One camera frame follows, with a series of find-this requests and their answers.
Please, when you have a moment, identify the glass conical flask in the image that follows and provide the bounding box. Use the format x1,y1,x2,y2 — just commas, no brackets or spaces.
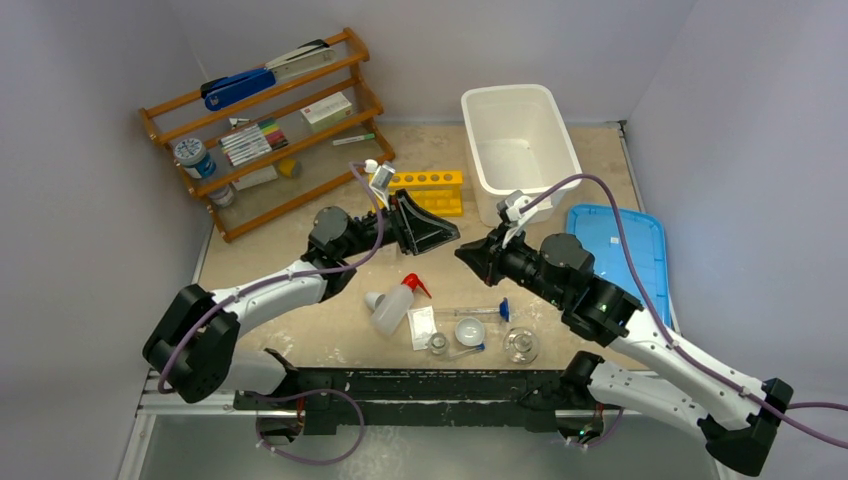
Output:
503,327,540,365

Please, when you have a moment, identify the yellow sponge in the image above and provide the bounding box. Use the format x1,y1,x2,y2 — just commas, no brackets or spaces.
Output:
277,158,302,179

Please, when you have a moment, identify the white green box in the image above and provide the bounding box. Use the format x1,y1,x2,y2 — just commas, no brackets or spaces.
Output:
300,92,354,133

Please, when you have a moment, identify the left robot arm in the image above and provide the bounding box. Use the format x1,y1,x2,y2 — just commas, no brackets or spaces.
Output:
142,189,460,409

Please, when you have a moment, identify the blue lid jar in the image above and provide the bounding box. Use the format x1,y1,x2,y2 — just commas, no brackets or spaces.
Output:
173,138,217,180

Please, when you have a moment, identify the yellow test tube rack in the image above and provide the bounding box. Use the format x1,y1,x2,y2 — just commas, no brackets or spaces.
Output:
387,170,464,218

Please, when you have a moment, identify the wooden shelf rack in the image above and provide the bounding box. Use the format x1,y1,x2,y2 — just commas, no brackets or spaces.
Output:
139,28,396,242

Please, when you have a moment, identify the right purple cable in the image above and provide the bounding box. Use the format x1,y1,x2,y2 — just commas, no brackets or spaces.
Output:
519,173,848,452

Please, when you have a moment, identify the clear plastic packet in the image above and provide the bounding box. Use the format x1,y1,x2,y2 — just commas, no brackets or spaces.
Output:
407,306,438,351

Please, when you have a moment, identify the blue cap glass vial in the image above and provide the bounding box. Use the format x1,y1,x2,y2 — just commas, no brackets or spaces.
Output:
448,344,486,361

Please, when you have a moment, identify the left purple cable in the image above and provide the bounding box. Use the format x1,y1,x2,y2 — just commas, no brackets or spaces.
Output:
156,162,388,396

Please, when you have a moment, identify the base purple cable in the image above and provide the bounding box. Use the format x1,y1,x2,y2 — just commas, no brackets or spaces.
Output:
254,382,367,466

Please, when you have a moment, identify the coloured marker pack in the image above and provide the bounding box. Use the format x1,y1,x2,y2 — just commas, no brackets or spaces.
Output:
218,118,288,167

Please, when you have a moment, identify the small glass beaker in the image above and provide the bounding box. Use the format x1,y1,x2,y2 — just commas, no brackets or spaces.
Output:
427,332,450,356

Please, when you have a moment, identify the blue grey stapler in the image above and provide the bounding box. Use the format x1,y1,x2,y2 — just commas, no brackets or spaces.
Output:
200,39,337,111

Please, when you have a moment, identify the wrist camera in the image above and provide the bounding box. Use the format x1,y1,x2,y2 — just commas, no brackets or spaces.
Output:
364,159,397,195
497,190,538,248

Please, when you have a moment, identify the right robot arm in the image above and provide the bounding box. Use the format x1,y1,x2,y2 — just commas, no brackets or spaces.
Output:
455,226,793,477

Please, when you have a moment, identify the red nozzle wash bottle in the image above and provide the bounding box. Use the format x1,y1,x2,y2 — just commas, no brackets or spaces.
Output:
364,273,432,336

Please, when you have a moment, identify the small white clip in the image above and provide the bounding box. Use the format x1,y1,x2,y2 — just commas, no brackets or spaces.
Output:
229,118,251,129

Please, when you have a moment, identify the small clear jar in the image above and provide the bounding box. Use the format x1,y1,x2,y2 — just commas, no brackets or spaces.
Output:
207,184,235,208

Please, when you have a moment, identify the white flat box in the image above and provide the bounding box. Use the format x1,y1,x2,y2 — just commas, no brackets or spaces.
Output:
232,166,279,191

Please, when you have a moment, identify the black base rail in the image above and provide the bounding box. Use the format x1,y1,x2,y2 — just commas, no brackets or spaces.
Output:
234,367,617,442

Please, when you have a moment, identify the white ceramic dish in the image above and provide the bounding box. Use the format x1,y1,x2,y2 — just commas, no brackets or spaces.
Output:
454,317,486,347

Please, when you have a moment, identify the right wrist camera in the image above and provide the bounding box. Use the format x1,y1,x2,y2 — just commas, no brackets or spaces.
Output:
497,190,538,248

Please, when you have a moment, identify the blue plastic lid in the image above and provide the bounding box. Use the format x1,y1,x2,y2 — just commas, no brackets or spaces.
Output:
565,204,675,329

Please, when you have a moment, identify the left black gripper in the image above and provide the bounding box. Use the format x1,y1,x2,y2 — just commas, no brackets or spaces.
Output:
339,190,459,260

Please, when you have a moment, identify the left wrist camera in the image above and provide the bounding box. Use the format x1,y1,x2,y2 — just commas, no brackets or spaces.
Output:
364,159,397,195

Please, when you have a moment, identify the white plastic bin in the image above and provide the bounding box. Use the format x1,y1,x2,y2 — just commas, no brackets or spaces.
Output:
460,84,582,227

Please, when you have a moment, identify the blue base glass cylinder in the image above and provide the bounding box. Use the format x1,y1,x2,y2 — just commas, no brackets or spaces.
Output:
451,297,511,323

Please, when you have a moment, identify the green white marker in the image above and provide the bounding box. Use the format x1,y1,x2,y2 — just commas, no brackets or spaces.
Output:
332,133,376,146

